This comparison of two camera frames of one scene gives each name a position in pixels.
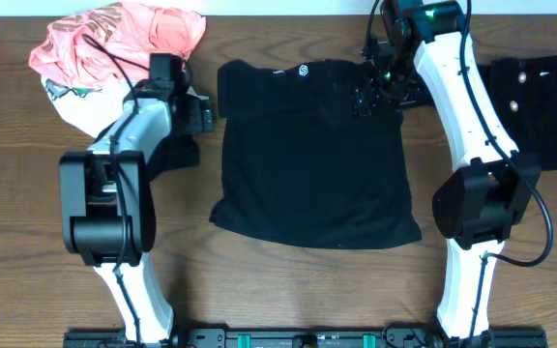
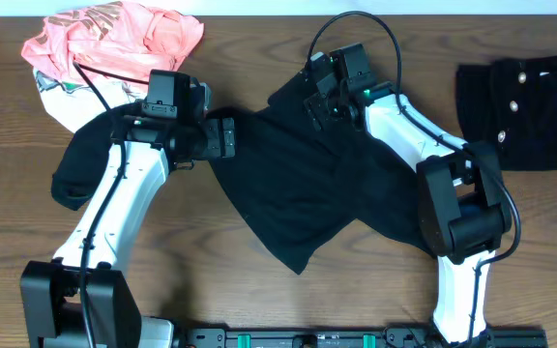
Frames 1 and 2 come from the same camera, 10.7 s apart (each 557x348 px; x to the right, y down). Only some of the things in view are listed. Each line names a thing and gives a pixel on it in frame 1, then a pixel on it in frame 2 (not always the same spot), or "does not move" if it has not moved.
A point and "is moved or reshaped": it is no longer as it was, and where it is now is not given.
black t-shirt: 303,168 is moved or reshaped
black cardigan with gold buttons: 542,102 does not move
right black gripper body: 395,88 → 330,109
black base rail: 306,337 does not move
